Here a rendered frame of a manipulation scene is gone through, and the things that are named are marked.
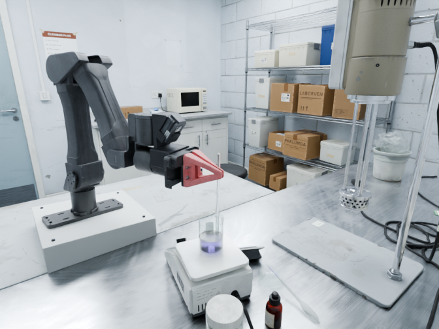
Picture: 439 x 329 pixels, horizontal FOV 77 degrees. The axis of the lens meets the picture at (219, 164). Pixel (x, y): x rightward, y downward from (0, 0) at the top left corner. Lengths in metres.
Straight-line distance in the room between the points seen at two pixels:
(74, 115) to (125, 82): 2.85
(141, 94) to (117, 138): 3.03
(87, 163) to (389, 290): 0.75
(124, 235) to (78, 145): 0.26
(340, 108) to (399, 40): 1.99
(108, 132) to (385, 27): 0.58
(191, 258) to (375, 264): 0.43
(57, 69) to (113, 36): 2.85
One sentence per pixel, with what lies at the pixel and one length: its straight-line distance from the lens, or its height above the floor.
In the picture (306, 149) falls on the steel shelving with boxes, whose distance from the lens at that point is 2.76.
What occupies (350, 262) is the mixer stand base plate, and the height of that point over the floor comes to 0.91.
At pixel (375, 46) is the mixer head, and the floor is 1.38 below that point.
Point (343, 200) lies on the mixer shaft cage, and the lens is 0.70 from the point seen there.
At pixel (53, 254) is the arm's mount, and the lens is 0.76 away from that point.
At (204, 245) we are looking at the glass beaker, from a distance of 0.57.
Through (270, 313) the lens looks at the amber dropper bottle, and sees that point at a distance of 0.55.
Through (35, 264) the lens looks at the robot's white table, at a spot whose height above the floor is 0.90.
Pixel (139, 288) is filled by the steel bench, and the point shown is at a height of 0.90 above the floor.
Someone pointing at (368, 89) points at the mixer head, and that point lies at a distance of 0.62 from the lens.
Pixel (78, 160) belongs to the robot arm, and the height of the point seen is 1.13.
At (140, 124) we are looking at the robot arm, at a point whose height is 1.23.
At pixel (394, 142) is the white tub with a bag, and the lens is 1.35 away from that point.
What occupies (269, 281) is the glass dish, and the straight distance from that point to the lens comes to 0.66.
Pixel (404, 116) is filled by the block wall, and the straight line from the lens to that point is 2.80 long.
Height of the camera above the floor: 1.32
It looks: 17 degrees down
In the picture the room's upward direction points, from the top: straight up
